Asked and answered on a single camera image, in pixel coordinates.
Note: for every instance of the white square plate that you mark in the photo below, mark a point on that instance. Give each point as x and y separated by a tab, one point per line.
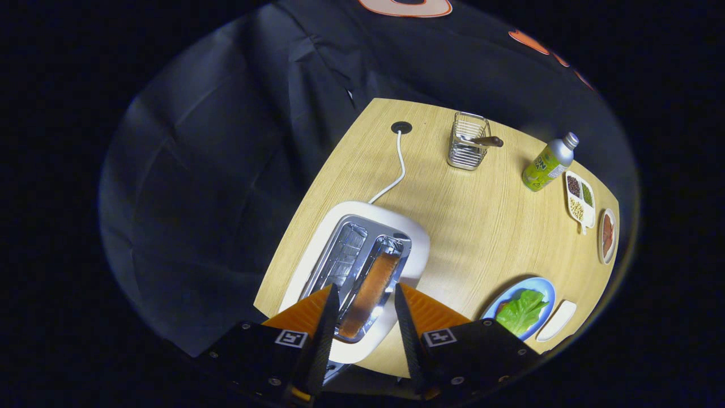
558	320

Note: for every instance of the white divided dish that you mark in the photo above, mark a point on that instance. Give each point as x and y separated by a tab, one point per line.
589	218

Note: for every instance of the pile of yellow beans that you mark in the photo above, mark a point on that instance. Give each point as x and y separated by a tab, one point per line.
576	209

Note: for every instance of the white oval plate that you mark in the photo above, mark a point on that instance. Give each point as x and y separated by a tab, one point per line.
601	249

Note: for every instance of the brown meat piece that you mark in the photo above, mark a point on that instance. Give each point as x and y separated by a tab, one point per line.
608	245
608	225

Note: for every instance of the pile of dark beans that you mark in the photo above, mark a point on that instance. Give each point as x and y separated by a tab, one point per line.
574	186

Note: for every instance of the white toaster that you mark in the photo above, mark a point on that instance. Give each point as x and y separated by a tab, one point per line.
419	243

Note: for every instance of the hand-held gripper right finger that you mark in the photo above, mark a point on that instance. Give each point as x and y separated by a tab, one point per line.
410	340

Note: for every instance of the pile of green beans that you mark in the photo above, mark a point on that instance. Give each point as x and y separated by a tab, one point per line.
587	195

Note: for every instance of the green lettuce leaf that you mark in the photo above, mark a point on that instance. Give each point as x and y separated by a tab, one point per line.
521	311

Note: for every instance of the blue plate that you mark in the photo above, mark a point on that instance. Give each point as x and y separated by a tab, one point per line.
541	286

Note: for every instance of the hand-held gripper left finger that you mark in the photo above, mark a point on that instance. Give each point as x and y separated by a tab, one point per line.
323	345

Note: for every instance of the green label metal bottle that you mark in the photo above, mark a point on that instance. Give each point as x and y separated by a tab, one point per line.
546	164

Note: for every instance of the toasted bread slice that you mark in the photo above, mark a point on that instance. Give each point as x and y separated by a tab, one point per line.
371	292

